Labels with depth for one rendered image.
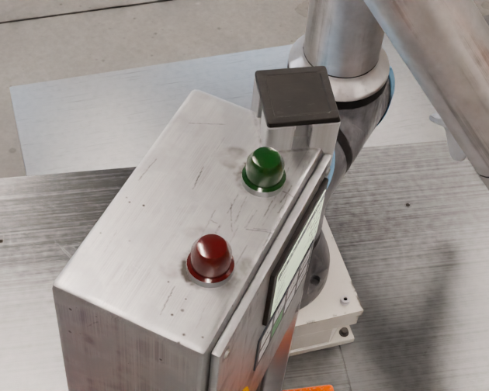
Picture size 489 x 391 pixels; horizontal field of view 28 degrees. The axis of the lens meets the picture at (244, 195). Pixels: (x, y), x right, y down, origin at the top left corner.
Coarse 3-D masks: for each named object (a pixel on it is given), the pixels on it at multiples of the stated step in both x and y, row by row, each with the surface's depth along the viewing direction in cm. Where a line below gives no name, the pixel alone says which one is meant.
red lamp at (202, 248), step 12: (204, 240) 52; (216, 240) 52; (192, 252) 52; (204, 252) 51; (216, 252) 51; (228, 252) 52; (192, 264) 52; (204, 264) 51; (216, 264) 51; (228, 264) 52; (192, 276) 52; (204, 276) 52; (216, 276) 52; (228, 276) 52
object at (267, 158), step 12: (252, 156) 56; (264, 156) 55; (276, 156) 56; (252, 168) 55; (264, 168) 55; (276, 168) 55; (252, 180) 56; (264, 180) 56; (276, 180) 56; (252, 192) 56; (264, 192) 56; (276, 192) 57
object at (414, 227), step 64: (0, 192) 136; (64, 192) 136; (384, 192) 141; (448, 192) 141; (0, 256) 129; (64, 256) 130; (384, 256) 134; (448, 256) 134; (0, 320) 123; (384, 320) 127; (448, 320) 128; (0, 384) 118; (64, 384) 119; (320, 384) 121; (384, 384) 122; (448, 384) 122
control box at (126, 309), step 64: (192, 128) 59; (256, 128) 60; (128, 192) 56; (192, 192) 56; (128, 256) 53; (256, 256) 54; (64, 320) 54; (128, 320) 51; (192, 320) 51; (256, 320) 57; (128, 384) 57; (192, 384) 53; (256, 384) 68
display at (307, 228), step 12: (324, 180) 60; (324, 192) 60; (312, 204) 59; (312, 216) 59; (300, 228) 57; (312, 228) 61; (300, 240) 58; (288, 252) 56; (300, 252) 60; (276, 264) 56; (288, 264) 58; (276, 276) 56; (288, 276) 59; (276, 288) 57; (276, 300) 59; (264, 312) 58; (264, 324) 60
